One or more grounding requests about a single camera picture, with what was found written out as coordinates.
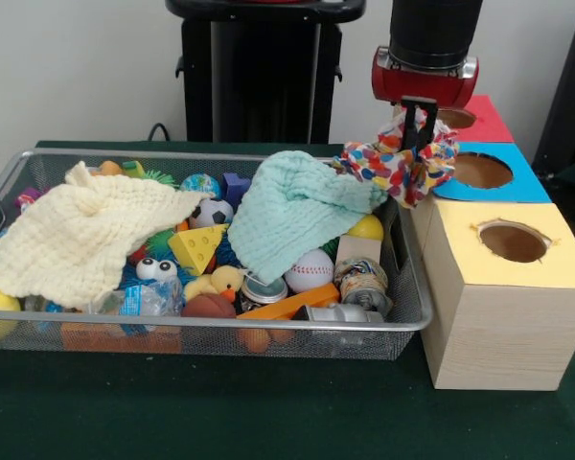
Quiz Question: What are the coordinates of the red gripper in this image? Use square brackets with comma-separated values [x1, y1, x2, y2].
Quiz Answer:
[371, 45, 480, 152]

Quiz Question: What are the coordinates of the white multicolour polka dot cloth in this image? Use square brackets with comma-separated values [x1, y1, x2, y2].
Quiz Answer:
[333, 107, 461, 210]

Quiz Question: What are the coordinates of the mint green waffle cloth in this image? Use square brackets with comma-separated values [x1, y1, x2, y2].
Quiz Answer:
[227, 149, 390, 285]

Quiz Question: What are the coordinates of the wooden box with three holes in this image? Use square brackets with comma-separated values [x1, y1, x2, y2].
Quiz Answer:
[385, 90, 575, 392]

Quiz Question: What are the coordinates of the white baseball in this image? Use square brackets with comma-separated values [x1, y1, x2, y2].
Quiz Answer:
[285, 248, 335, 294]

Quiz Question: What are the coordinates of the orange plastic building block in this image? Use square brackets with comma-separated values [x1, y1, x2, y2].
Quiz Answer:
[236, 281, 341, 321]

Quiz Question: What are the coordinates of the black and white soccer ball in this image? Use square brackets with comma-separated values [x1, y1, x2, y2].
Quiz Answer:
[188, 197, 235, 230]

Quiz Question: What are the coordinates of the yellow cheese wedge toy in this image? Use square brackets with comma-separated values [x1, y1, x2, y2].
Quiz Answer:
[167, 223, 230, 275]

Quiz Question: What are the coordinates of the yellow plush duck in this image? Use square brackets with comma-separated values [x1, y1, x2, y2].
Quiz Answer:
[182, 264, 244, 304]

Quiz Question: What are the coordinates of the cream waffle cloth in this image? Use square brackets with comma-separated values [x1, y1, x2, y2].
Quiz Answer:
[0, 160, 212, 308]

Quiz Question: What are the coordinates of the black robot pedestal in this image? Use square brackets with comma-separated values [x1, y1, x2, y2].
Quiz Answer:
[165, 0, 368, 145]

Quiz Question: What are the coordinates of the silver wire mesh bin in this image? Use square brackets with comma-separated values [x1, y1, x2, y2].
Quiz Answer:
[0, 147, 435, 361]

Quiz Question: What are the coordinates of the black cable behind table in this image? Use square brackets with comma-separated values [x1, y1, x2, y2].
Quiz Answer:
[146, 122, 188, 143]

